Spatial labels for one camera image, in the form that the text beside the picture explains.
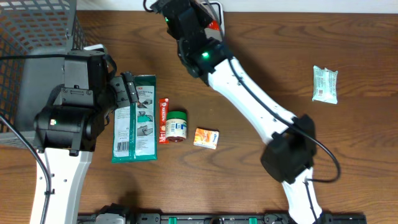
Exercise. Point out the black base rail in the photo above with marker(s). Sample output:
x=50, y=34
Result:
x=115, y=213

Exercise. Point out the green white gloves package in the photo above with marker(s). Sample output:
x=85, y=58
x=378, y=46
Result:
x=134, y=126

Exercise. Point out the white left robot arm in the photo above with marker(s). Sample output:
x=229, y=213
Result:
x=67, y=127

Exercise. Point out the green lid white jar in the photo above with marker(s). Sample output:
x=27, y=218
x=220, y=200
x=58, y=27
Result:
x=176, y=126

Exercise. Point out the white barcode scanner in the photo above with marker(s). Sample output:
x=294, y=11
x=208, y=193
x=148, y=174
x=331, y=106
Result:
x=218, y=9

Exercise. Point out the grey plastic mesh basket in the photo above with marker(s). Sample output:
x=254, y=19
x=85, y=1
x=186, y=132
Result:
x=35, y=37

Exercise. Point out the red snack bag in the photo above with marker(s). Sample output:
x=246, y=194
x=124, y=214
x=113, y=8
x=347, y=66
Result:
x=214, y=25

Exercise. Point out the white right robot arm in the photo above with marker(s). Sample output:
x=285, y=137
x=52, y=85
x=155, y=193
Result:
x=289, y=140

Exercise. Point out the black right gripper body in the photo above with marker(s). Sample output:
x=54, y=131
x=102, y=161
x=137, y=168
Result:
x=204, y=17

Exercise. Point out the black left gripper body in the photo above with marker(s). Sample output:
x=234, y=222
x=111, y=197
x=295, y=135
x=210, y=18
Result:
x=118, y=91

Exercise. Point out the orange small box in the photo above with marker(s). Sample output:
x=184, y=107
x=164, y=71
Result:
x=206, y=138

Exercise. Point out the mint green wipes pack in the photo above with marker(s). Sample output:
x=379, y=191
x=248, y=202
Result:
x=324, y=85

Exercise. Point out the red Nescafe stick sachet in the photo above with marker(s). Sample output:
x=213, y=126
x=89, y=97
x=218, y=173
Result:
x=163, y=110

